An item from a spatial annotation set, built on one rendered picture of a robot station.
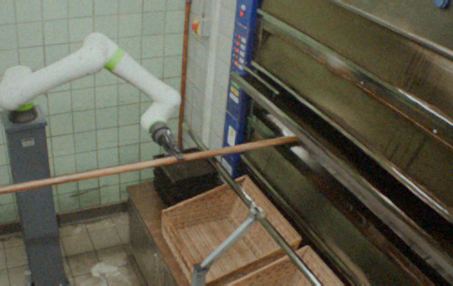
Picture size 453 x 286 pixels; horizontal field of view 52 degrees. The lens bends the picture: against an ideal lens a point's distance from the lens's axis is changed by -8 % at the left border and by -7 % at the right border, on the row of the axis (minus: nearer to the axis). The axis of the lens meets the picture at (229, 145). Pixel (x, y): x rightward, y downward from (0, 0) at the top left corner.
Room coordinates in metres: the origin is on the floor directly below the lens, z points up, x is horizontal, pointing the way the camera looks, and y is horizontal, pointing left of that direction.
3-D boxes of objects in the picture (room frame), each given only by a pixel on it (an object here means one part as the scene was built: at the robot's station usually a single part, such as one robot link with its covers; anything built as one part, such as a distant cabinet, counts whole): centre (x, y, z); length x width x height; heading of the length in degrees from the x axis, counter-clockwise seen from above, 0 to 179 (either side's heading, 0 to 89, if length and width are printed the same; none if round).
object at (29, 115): (2.02, 1.03, 1.23); 0.26 x 0.15 x 0.06; 33
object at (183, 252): (1.87, -0.03, 0.72); 0.56 x 0.49 x 0.28; 29
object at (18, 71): (1.96, 1.00, 1.36); 0.16 x 0.13 x 0.19; 11
